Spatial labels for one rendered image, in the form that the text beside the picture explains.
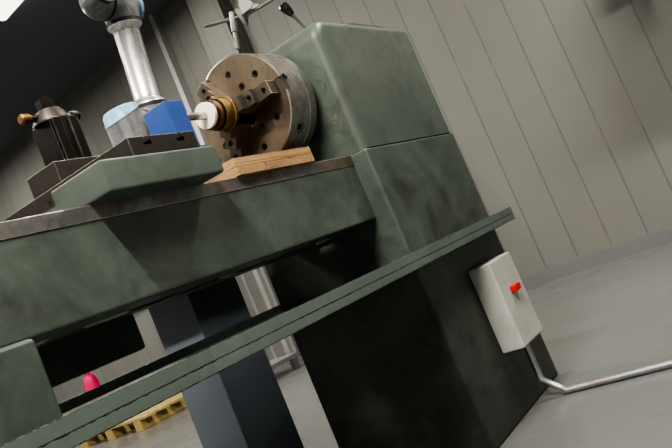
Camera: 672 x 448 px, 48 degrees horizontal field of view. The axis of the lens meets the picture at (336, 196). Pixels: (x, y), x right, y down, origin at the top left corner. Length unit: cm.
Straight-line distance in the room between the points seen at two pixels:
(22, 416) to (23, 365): 7
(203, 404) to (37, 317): 118
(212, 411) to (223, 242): 89
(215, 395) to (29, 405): 119
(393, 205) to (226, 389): 73
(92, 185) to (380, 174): 92
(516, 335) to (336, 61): 93
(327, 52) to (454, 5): 292
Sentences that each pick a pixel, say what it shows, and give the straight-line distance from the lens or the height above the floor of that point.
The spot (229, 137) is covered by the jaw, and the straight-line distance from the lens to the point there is 200.
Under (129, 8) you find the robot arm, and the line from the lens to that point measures 264.
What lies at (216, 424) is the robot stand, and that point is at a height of 31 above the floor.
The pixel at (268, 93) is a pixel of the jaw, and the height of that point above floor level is 108.
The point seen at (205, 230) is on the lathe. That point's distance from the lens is 153.
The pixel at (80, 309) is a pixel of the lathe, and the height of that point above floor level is 70.
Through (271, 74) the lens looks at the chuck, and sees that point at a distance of 200.
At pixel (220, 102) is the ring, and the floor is 110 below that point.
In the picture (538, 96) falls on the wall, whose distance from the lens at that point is 475.
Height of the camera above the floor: 60
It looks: 5 degrees up
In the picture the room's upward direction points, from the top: 23 degrees counter-clockwise
